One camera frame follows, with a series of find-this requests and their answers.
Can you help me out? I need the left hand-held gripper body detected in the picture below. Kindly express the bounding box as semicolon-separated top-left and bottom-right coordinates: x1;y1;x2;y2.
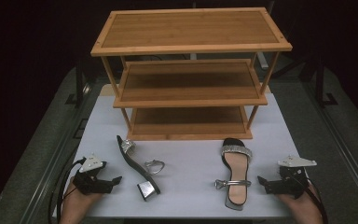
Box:
72;153;115;196

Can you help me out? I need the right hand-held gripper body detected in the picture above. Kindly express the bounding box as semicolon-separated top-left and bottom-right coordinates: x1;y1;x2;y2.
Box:
266;155;318;201

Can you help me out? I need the silver high-heel sandal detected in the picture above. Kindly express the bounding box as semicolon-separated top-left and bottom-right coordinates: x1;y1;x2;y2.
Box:
116;134;166;202
213;137;254;212

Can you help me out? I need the three-tier wooden shoe rack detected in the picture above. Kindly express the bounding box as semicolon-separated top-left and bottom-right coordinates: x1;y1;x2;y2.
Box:
89;7;294;142

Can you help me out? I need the person's left hand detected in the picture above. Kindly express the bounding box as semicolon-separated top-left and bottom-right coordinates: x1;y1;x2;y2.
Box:
62;181;103;216

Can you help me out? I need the person's right hand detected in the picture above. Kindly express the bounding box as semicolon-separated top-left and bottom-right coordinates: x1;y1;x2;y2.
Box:
276;186;322;216

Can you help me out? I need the black metal stand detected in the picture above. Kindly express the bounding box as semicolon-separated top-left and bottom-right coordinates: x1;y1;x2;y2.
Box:
314;60;339;108
64;57;87;108

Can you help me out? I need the white stand leg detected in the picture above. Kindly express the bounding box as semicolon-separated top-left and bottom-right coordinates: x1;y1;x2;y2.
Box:
256;51;270;70

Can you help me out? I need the black cable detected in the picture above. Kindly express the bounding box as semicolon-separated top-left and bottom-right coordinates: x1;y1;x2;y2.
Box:
48;157;88;224
304;175;329;224

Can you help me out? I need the metal rail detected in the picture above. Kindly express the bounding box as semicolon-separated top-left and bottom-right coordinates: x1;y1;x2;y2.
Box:
302;81;358;206
20;82;94;224

